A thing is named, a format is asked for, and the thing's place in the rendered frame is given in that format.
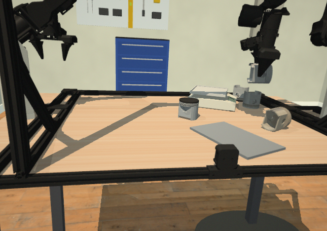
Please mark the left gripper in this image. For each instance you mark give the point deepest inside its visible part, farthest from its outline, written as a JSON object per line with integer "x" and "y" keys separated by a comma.
{"x": 52, "y": 30}

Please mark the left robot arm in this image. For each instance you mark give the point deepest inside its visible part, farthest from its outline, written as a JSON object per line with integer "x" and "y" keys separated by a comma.
{"x": 36, "y": 15}

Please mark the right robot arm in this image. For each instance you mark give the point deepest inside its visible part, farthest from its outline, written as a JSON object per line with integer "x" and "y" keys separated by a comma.
{"x": 252, "y": 15}

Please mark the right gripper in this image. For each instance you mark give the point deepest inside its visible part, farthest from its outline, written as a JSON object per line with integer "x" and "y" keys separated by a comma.
{"x": 267, "y": 55}

